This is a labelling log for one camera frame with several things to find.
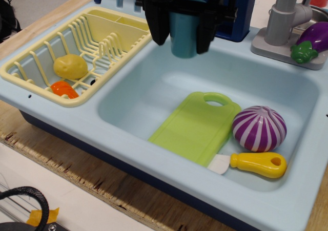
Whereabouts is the light blue plate holder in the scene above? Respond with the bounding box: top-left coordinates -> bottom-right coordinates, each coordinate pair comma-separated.
100,0 -> 146,18

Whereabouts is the yellow dish drying rack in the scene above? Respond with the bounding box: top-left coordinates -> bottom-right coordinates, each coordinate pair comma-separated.
1,7 -> 151,107

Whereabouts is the grey toy faucet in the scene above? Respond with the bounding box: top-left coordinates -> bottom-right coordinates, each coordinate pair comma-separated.
251,0 -> 327,70

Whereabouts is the teal plastic cup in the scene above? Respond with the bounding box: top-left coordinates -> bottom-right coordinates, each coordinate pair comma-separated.
169,11 -> 200,58

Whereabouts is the yellow handled toy knife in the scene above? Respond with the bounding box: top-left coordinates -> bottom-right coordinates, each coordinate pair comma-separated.
208,152 -> 288,179

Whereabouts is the metal bowl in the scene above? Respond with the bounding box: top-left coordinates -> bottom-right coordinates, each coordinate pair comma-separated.
293,5 -> 327,34

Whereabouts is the purple toy eggplant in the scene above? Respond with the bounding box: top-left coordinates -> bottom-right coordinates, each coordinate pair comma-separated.
290,22 -> 327,64

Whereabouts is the orange toy carrot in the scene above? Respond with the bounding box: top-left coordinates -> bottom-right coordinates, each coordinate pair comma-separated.
50,81 -> 79,99

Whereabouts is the yellow masking tape piece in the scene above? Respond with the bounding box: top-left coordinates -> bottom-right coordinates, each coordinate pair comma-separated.
25,207 -> 60,226

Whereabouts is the black braided cable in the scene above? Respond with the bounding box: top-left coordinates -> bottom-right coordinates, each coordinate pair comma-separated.
0,186 -> 50,231

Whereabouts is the purple striped toy onion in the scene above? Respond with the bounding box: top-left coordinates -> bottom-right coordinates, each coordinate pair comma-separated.
232,106 -> 287,153

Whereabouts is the black device with screw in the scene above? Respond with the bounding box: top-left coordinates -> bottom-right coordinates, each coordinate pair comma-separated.
1,222 -> 67,231

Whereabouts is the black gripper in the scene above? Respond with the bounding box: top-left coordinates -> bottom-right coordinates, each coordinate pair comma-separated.
135,0 -> 237,54

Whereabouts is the light blue toy sink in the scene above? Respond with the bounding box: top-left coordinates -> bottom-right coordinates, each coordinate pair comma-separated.
0,0 -> 328,231

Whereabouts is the yellow toy potato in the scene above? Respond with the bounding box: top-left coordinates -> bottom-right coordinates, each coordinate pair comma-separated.
53,54 -> 88,79

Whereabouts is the black bag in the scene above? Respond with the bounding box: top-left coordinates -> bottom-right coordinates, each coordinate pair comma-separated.
1,0 -> 22,43

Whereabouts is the green cutting board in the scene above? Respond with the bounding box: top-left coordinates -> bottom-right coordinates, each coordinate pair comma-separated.
148,92 -> 241,167

